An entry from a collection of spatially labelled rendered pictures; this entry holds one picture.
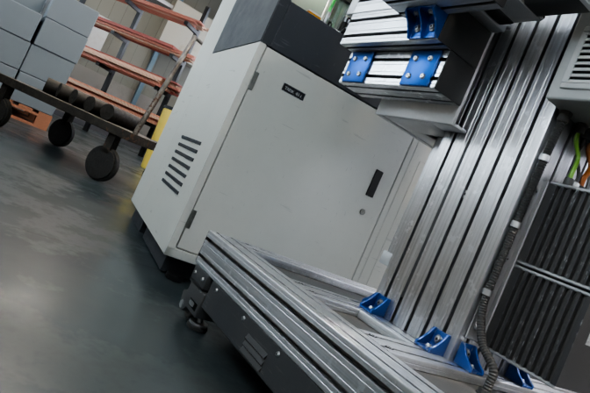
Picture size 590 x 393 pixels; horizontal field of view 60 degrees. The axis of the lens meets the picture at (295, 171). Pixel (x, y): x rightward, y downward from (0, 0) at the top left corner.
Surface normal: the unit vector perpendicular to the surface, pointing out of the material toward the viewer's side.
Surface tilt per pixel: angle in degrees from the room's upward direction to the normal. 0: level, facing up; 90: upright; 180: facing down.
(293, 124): 90
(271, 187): 90
